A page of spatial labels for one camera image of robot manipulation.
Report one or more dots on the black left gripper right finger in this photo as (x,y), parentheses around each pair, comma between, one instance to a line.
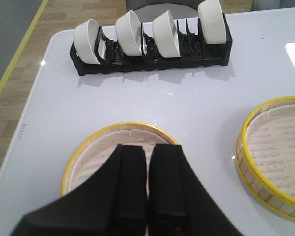
(178,204)

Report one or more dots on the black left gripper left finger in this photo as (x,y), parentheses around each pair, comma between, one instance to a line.
(112,202)

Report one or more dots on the bamboo steamer tray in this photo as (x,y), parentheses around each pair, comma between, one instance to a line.
(261,188)
(93,152)

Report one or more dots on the liner paper in left tray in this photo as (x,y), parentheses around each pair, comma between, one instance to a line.
(98,157)

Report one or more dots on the white steamer liner paper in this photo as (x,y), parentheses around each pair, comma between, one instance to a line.
(271,143)

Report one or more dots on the black bowl rack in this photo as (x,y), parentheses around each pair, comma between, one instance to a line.
(194,52)

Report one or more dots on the white bowl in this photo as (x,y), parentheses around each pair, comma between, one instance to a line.
(128,31)
(212,22)
(166,36)
(84,39)

